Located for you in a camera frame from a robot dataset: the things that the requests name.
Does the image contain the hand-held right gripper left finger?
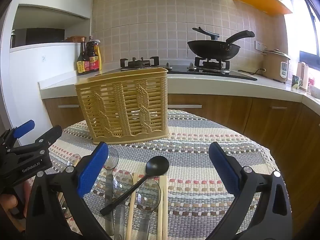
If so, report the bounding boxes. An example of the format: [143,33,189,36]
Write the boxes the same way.
[26,142,113,240]

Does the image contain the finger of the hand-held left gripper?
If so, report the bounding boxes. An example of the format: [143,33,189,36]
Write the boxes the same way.
[0,120,35,146]
[7,125,63,161]

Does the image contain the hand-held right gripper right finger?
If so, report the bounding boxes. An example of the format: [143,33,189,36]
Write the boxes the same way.
[209,142,293,240]

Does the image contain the wooden chopstick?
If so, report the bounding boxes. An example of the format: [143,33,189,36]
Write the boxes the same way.
[56,161,78,203]
[162,175,168,240]
[125,172,138,240]
[157,175,164,240]

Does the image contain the yellow woven plastic utensil basket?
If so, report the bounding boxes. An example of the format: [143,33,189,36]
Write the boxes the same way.
[74,67,171,145]

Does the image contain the person's left hand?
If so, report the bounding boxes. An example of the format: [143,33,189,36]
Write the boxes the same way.
[0,180,32,233]

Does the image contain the clear plastic spoon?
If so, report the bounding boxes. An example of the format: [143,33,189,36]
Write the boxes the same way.
[135,179,162,240]
[112,170,134,240]

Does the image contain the striped woven tablecloth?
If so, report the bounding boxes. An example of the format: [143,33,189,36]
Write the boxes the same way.
[47,109,279,240]

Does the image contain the wooden base cabinets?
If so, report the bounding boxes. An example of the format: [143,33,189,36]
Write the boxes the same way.
[42,94,320,230]

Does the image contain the black plastic spoon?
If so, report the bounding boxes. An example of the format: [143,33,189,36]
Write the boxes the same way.
[99,156,170,216]

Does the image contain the dark soy sauce bottle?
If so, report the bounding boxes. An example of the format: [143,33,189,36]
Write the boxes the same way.
[77,37,88,75]

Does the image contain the white kitchen countertop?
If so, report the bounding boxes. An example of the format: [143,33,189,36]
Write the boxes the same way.
[37,64,320,115]

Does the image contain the yellow bottle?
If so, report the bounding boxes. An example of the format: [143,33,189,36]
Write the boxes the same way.
[96,40,102,70]

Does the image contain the black glass gas stove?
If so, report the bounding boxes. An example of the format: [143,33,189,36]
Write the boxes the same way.
[95,56,258,82]

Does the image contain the patterned ceramic cup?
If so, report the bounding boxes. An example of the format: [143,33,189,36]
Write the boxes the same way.
[292,74,303,89]

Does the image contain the beige rice cooker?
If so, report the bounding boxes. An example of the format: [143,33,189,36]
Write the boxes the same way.
[262,49,291,83]

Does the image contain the black wok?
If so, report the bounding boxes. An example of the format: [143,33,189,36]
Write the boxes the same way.
[187,30,255,60]

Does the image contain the pink electric kettle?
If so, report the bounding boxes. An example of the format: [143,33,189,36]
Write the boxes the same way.
[297,62,310,92]

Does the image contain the black cooking spatula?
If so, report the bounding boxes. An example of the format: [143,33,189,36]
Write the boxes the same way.
[192,27,220,40]

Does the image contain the window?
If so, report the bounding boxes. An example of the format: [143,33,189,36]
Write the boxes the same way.
[291,0,320,68]

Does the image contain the black power cord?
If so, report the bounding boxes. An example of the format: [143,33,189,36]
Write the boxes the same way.
[237,68,267,76]

